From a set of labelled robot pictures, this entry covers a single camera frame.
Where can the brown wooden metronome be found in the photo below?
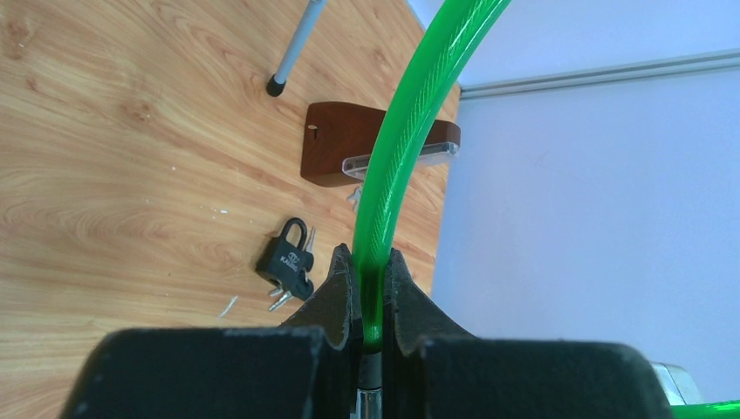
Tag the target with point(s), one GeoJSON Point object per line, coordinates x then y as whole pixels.
{"type": "Point", "coordinates": [339, 139]}

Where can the black padlock with keys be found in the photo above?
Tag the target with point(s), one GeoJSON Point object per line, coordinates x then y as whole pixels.
{"type": "Point", "coordinates": [285, 265]}

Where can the light blue music stand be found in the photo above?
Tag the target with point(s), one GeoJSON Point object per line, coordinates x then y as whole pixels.
{"type": "Point", "coordinates": [278, 80]}

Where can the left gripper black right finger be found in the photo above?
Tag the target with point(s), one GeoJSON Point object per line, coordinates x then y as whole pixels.
{"type": "Point", "coordinates": [434, 368]}

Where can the green cable lock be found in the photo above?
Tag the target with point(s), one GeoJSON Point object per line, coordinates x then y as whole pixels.
{"type": "Point", "coordinates": [452, 37]}

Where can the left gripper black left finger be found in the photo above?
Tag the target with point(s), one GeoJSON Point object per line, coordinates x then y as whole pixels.
{"type": "Point", "coordinates": [307, 367]}

